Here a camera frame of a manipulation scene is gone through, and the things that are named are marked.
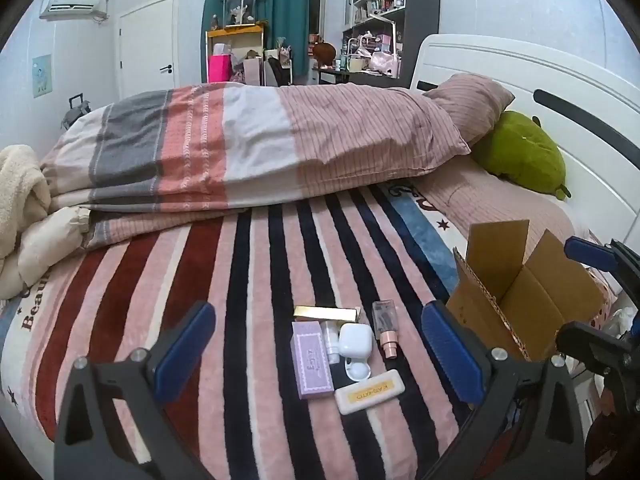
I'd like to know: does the light blue wall poster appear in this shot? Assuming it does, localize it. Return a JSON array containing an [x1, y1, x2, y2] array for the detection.
[[32, 54, 53, 98]]

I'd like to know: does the brown round object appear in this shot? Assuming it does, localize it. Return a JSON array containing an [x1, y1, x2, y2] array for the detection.
[[312, 41, 337, 67]]

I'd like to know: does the pink striped pillow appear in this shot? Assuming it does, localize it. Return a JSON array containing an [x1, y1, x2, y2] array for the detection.
[[420, 157, 591, 261], [422, 73, 516, 146]]

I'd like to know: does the gold rectangular box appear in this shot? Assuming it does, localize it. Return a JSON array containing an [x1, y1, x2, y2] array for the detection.
[[293, 305, 362, 323]]

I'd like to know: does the striped fleece blanket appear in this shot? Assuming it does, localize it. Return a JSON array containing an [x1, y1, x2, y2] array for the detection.
[[0, 180, 501, 480]]

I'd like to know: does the brown cardboard box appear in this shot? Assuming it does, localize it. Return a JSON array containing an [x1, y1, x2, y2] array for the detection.
[[445, 219, 606, 363]]

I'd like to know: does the pink bag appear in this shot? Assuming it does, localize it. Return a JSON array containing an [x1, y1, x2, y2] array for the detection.
[[208, 54, 232, 83]]

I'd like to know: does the pink grey striped duvet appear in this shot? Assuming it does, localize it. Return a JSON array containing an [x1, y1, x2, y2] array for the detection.
[[40, 82, 471, 251]]

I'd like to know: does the purple rectangular box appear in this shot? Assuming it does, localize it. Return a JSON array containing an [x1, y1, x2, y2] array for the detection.
[[291, 321, 335, 400]]

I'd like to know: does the teal curtain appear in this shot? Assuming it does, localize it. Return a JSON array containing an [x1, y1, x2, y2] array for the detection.
[[202, 0, 311, 83]]

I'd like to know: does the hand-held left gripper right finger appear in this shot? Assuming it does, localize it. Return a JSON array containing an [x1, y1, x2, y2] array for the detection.
[[421, 300, 586, 480]]

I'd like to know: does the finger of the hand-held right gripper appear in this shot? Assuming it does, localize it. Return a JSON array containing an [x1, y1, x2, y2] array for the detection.
[[556, 321, 640, 377], [564, 236, 640, 306]]

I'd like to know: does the clear bottle rose-gold cap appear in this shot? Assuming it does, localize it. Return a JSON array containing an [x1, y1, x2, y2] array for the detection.
[[371, 300, 401, 359]]

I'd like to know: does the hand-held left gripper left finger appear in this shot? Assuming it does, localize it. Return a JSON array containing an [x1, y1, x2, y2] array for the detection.
[[54, 301, 217, 480]]

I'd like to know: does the green plush toy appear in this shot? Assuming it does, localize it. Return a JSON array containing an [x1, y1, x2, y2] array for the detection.
[[470, 110, 572, 202]]

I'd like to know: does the cluttered desk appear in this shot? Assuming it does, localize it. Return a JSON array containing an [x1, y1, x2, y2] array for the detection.
[[312, 30, 402, 86]]

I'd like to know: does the white air conditioner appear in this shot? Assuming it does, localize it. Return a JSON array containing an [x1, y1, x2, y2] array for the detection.
[[39, 0, 108, 22]]

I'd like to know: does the dark suitcase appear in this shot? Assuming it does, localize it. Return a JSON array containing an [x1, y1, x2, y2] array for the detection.
[[61, 92, 93, 131]]

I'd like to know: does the white rectangular case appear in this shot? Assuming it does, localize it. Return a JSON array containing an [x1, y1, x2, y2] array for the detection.
[[334, 369, 406, 415]]

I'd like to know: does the glass display case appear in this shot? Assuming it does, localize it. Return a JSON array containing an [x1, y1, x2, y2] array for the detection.
[[220, 0, 260, 28]]

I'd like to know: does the white earbud case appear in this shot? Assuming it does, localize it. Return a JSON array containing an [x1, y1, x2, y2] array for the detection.
[[334, 323, 373, 381]]

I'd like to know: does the yellow shelf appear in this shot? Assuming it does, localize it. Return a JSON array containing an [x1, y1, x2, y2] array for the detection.
[[206, 22, 266, 86]]

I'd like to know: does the white door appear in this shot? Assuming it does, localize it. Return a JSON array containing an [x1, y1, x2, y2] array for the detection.
[[119, 0, 177, 101]]

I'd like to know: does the small white tube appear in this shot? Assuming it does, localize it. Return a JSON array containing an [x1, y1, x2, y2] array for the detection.
[[321, 321, 343, 366]]

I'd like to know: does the white headboard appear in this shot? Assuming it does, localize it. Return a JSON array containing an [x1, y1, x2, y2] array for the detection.
[[410, 34, 640, 261]]

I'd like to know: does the cream fluffy blanket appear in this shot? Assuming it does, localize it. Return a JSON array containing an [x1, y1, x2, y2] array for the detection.
[[0, 145, 91, 301]]

